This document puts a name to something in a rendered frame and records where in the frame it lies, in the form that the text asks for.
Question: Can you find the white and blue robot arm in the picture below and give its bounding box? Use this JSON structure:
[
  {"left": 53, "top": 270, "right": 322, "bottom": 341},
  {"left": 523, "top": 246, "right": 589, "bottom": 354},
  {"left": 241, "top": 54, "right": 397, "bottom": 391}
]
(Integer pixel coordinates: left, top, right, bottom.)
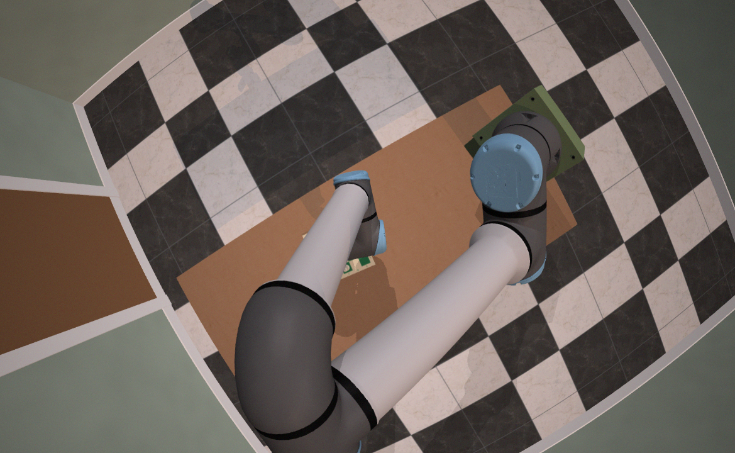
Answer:
[{"left": 235, "top": 111, "right": 562, "bottom": 453}]

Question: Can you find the green and cream chessboard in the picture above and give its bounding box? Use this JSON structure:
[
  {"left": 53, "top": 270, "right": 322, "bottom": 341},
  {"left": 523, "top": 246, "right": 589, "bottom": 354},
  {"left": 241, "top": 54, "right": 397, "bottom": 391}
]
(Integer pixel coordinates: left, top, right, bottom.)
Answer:
[{"left": 341, "top": 256, "right": 375, "bottom": 279}]

